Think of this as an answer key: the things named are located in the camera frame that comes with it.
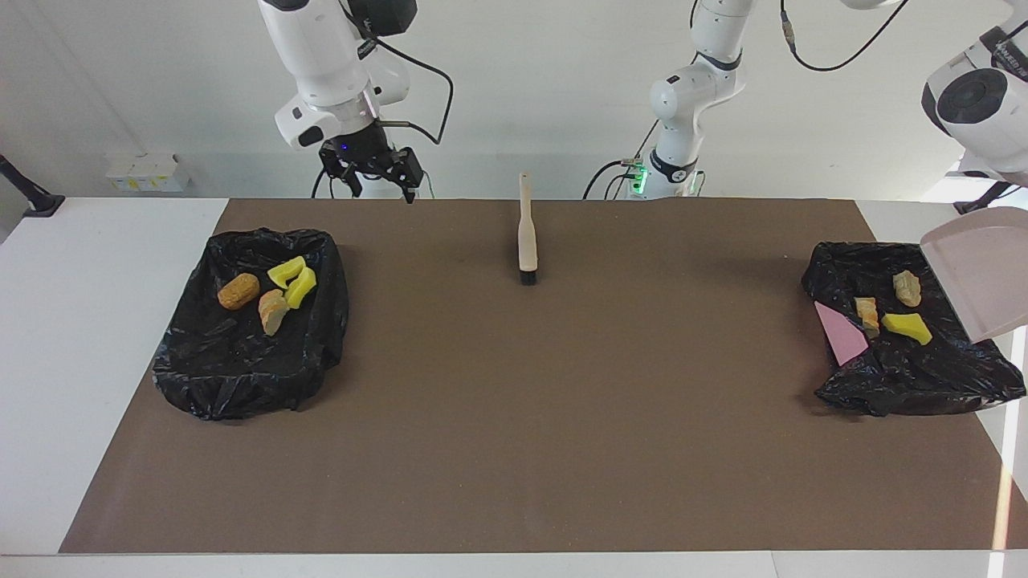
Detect beige hand brush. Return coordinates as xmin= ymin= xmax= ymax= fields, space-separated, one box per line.
xmin=518 ymin=172 xmax=540 ymax=286

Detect beige plastic dustpan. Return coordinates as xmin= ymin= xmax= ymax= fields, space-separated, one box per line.
xmin=920 ymin=207 xmax=1028 ymax=344

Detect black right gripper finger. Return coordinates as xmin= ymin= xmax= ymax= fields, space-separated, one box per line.
xmin=385 ymin=147 xmax=424 ymax=203
xmin=320 ymin=149 xmax=362 ymax=197

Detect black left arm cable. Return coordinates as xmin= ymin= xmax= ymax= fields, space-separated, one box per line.
xmin=779 ymin=0 xmax=912 ymax=73

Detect wedge bright yellow sponge piece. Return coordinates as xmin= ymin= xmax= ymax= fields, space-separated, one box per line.
xmin=285 ymin=267 xmax=317 ymax=310

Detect black bag over pink bin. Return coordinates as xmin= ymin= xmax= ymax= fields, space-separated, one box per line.
xmin=802 ymin=239 xmax=1027 ymax=417

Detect pink plastic bin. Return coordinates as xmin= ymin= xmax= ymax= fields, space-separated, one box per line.
xmin=814 ymin=301 xmax=870 ymax=367

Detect notched bright yellow sponge piece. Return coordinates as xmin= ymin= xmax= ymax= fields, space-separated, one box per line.
xmin=267 ymin=255 xmax=307 ymax=290

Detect orange brown sponge chunk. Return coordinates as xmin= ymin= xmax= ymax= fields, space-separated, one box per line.
xmin=217 ymin=273 xmax=262 ymax=311

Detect black left base cable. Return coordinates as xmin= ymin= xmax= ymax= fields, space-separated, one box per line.
xmin=584 ymin=120 xmax=667 ymax=200

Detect brown table mat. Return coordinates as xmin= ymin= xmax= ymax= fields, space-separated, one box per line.
xmin=60 ymin=198 xmax=1014 ymax=555

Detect green and yellow sponge piece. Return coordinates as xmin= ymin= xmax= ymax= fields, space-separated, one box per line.
xmin=881 ymin=312 xmax=934 ymax=346

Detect black bag lined bin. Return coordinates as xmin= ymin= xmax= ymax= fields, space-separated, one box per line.
xmin=153 ymin=229 xmax=351 ymax=421

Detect black camera stand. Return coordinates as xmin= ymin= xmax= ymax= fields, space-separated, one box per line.
xmin=0 ymin=154 xmax=65 ymax=218
xmin=954 ymin=181 xmax=1009 ymax=218

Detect grey beige sponge chunk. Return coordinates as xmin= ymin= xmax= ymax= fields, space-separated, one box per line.
xmin=258 ymin=289 xmax=291 ymax=337

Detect white boxes with yellow labels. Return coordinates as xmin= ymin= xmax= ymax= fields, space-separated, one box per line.
xmin=104 ymin=153 xmax=192 ymax=193

